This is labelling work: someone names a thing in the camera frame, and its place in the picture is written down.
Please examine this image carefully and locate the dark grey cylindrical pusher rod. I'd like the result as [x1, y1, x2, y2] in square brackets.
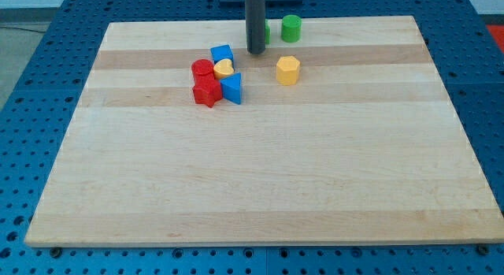
[244, 0, 265, 55]

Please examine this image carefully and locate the yellow heart block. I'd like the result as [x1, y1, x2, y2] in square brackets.
[213, 58, 235, 80]

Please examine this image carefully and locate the yellow hexagon block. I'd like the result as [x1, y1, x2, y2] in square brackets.
[276, 56, 301, 86]

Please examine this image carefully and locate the green block behind rod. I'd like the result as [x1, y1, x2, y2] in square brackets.
[265, 20, 271, 45]

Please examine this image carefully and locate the green cylinder block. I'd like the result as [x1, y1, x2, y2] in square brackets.
[280, 14, 302, 43]

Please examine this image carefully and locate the blue cube block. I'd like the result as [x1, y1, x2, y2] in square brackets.
[210, 44, 234, 64]

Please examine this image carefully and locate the red cylinder block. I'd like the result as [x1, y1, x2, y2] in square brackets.
[191, 59, 215, 83]

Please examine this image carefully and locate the blue triangle block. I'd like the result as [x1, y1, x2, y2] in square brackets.
[220, 72, 242, 105]

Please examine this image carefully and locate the red star block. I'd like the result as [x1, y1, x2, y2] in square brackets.
[192, 76, 223, 108]

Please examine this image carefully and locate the light wooden board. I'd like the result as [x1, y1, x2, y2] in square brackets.
[25, 16, 503, 247]

